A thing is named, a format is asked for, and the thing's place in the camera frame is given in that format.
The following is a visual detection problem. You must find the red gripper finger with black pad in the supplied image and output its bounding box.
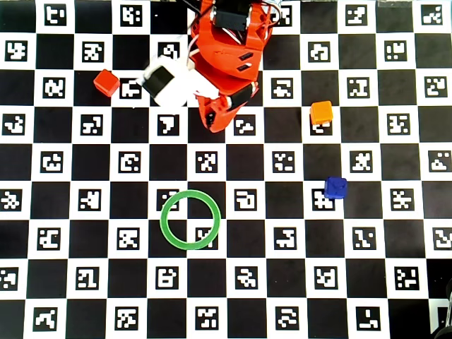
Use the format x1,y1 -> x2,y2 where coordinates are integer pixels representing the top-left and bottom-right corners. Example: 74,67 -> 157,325
196,101 -> 234,134

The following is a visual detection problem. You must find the red gripper body black motor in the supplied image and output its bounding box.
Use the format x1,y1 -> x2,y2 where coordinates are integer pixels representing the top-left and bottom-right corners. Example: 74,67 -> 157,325
195,79 -> 261,111

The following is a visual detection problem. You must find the orange cube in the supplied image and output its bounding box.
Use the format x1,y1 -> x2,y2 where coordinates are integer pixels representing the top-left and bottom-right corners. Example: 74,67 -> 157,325
309,100 -> 334,126

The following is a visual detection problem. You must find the red cube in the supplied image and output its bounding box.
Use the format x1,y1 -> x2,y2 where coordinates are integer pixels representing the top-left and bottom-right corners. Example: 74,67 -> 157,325
93,69 -> 121,97

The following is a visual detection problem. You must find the blue cube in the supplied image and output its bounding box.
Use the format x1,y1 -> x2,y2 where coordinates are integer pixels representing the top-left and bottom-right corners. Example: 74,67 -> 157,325
323,176 -> 348,201

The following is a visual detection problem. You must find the black white checkerboard marker mat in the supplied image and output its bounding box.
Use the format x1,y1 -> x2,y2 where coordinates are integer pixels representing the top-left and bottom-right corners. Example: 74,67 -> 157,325
0,0 -> 452,339

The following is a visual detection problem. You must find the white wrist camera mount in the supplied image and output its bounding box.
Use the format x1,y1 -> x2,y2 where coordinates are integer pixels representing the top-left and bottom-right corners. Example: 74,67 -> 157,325
136,54 -> 220,108

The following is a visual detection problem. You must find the green ring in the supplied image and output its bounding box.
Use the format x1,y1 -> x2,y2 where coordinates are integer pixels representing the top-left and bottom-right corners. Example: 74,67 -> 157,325
160,189 -> 222,251

